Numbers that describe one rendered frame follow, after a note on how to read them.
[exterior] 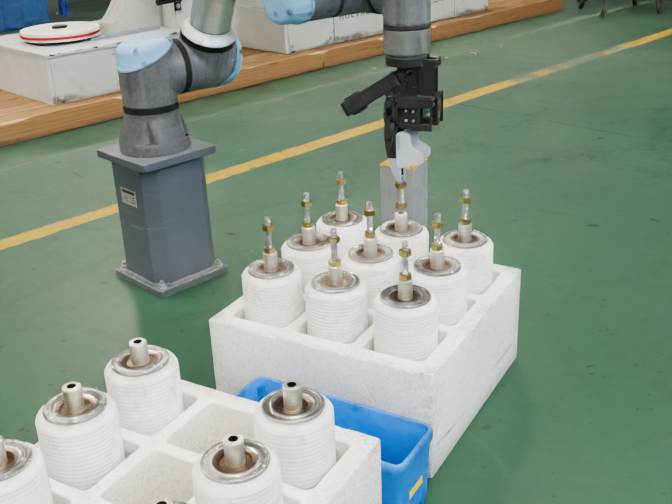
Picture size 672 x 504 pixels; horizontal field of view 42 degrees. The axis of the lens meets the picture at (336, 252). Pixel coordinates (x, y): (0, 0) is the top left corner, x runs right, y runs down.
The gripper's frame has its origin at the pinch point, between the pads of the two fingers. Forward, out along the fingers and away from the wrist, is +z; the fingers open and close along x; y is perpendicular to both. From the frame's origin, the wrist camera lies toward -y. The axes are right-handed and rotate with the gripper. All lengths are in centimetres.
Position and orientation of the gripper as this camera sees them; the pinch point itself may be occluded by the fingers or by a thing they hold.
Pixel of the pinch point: (396, 172)
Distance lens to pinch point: 149.0
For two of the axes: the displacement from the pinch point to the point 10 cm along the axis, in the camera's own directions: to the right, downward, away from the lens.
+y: 9.3, 1.1, -3.6
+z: 0.4, 9.1, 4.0
